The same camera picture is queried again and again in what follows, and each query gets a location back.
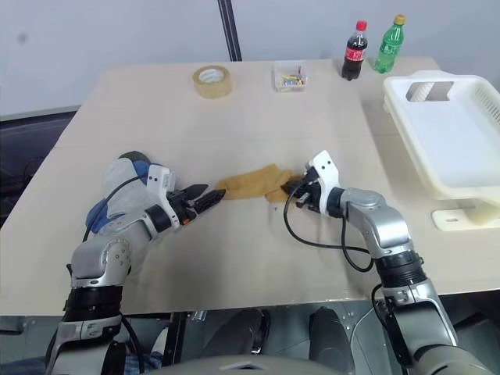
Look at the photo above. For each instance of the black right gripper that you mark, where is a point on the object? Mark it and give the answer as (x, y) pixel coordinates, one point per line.
(309, 191)

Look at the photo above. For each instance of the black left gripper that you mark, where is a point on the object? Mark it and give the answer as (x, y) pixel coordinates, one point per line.
(180, 206)

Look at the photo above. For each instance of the mustard yellow sock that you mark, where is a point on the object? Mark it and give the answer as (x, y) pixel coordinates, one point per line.
(254, 183)

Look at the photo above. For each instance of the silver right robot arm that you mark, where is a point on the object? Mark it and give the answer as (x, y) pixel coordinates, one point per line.
(371, 211)

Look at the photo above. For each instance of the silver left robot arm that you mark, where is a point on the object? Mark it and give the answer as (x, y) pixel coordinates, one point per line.
(97, 258)

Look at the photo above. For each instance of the grey sock with blue patches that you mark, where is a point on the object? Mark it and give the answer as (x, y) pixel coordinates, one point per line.
(125, 183)

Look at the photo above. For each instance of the dark green sock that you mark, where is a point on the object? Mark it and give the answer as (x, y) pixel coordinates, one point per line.
(134, 155)

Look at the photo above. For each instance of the white plastic basket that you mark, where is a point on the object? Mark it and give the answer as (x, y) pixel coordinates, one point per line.
(453, 133)

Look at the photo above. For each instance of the clear box of coloured pins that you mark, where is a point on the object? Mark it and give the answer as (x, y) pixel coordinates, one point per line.
(290, 76)

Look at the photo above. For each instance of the clear packing tape roll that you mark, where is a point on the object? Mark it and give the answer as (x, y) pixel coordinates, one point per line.
(213, 82)

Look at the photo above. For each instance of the cola bottle with red cap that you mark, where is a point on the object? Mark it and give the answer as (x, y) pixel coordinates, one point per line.
(354, 51)

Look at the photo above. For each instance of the green bottle with yellow cap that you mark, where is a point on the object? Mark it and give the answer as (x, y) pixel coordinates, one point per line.
(388, 45)

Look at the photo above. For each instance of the blue plaid cloth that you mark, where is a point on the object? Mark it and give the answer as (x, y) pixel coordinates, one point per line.
(134, 359)

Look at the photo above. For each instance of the grey robot torso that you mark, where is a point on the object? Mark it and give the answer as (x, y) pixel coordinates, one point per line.
(273, 365)

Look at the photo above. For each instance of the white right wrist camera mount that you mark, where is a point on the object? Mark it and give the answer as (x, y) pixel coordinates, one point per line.
(327, 172)

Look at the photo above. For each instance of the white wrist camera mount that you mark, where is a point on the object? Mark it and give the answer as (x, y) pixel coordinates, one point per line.
(157, 179)
(327, 172)

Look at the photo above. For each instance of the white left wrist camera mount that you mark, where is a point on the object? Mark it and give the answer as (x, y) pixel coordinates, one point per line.
(157, 179)

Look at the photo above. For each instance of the dark vertical wall strip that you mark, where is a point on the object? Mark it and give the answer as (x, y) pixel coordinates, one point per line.
(233, 29)

